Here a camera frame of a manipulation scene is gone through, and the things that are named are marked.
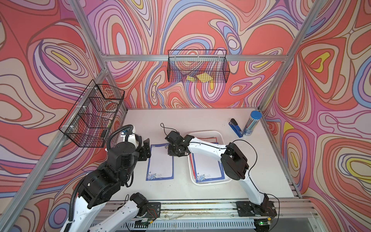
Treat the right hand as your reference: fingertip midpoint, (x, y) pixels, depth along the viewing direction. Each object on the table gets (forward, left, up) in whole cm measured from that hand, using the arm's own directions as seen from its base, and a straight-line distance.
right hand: (171, 156), depth 90 cm
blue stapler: (+23, -46, 0) cm, 51 cm away
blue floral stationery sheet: (-5, +7, -2) cm, 8 cm away
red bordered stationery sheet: (+13, -28, -3) cm, 31 cm away
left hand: (-8, +8, +32) cm, 34 cm away
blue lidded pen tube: (+17, -53, +15) cm, 58 cm away
